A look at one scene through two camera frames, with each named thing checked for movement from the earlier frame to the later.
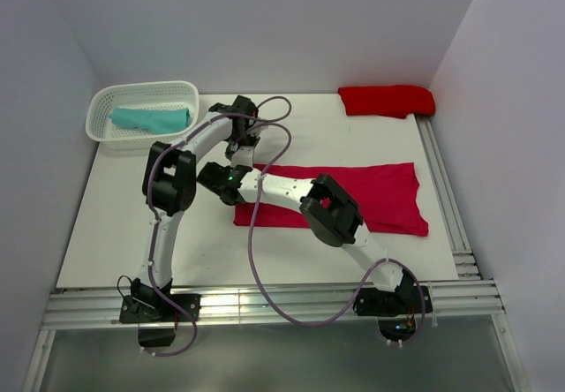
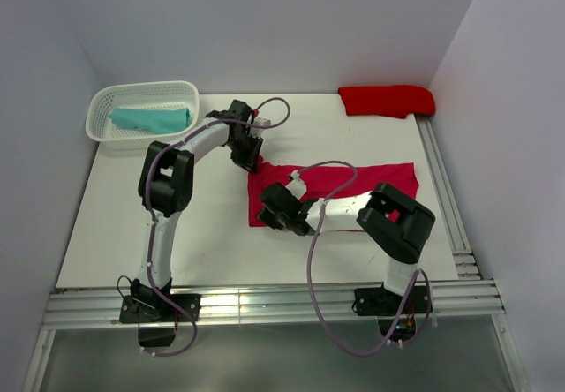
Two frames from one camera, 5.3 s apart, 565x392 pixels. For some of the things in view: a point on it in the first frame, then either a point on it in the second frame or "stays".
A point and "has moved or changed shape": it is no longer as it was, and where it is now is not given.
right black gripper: (230, 169) -> (266, 217)
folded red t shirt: (393, 101) stays
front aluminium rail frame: (237, 305) stays
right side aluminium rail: (447, 202) stays
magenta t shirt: (387, 196) has moved or changed shape
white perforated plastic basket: (139, 115) stays
